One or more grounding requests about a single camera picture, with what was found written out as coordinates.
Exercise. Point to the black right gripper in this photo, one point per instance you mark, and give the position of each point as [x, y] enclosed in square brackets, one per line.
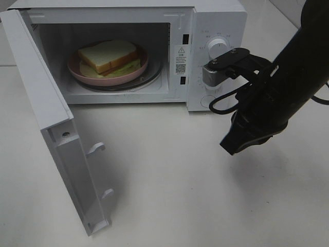
[261, 112]

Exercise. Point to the round white door button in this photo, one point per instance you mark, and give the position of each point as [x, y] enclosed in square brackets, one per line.
[206, 100]

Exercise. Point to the white timer knob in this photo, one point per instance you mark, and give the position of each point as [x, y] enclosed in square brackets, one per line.
[214, 88]

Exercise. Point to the white bread sandwich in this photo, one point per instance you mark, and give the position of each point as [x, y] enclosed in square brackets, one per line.
[109, 59]

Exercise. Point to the pink round plate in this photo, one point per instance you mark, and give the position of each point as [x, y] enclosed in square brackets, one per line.
[84, 77]

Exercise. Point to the white microwave door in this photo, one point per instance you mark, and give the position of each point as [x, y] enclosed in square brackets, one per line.
[55, 120]

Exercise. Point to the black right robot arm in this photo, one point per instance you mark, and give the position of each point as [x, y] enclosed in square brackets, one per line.
[305, 57]

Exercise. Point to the upper white power knob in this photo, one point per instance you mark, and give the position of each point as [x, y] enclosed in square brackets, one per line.
[216, 47]

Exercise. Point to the glass microwave turntable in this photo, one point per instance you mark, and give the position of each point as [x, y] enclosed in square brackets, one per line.
[152, 71]

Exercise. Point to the white microwave oven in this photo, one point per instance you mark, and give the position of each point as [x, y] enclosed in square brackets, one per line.
[173, 32]

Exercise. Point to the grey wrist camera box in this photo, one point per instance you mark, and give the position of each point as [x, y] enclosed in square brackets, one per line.
[232, 64]

